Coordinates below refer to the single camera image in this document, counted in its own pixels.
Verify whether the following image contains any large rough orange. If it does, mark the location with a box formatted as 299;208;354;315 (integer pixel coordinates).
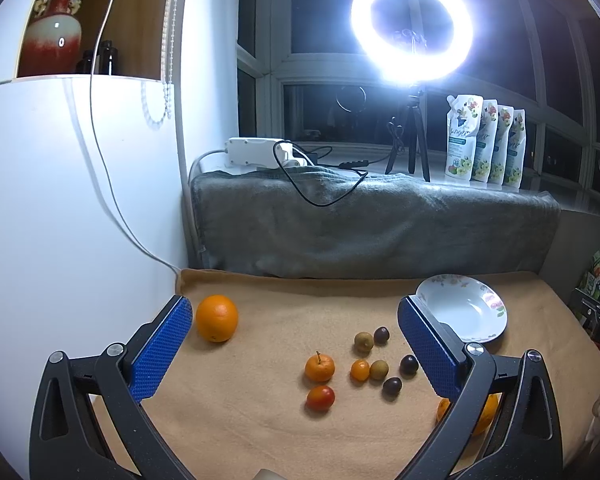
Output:
436;393;500;437

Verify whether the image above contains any dark plum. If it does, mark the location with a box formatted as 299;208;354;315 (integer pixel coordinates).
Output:
381;377;403;399
374;326;390;346
400;354;419;377

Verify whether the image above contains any brown kiwi berry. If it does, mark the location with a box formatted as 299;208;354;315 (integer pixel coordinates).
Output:
370;360;389;382
353;332;375;354

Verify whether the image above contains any small orange kumquat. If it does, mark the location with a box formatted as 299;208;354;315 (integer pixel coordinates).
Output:
350;360;370;382

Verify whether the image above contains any large smooth orange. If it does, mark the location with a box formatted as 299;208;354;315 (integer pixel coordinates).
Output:
195;295;239;344

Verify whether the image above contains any red tomato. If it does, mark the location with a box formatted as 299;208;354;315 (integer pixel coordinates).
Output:
306;385;336;413

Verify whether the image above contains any small mandarin with stem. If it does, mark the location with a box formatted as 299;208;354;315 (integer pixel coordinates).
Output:
304;351;336;384

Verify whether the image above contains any white floral plate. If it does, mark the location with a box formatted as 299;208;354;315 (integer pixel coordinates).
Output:
416;274;508;344

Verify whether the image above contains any green snack package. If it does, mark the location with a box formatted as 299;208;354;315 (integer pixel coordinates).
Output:
579;250;600;299

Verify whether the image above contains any tan blanket mat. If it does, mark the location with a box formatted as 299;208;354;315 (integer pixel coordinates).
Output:
86;268;600;480

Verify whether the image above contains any grey blanket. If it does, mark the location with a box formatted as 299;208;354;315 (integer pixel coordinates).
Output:
190;167;560;280

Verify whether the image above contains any refill pouch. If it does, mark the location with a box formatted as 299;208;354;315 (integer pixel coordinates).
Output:
471;100;498;182
444;94;483;181
488;105;514;185
503;110;527;188

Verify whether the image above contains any black tripod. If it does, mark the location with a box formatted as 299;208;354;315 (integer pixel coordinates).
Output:
385;89;430;182

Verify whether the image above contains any white power strip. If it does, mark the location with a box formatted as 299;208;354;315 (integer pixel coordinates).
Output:
225;136;314;169

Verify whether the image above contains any dark small bottle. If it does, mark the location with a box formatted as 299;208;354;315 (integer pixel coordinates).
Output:
97;40;118;76

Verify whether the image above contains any red white vase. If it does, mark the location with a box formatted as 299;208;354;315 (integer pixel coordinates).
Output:
18;0;82;77

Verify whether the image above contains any black cable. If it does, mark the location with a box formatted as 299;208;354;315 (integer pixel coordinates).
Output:
272;138;406;208

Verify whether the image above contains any white cable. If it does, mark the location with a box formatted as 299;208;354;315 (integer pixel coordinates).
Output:
88;0;182;276

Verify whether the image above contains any ring light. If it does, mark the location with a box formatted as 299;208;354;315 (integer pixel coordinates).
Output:
350;0;475;88

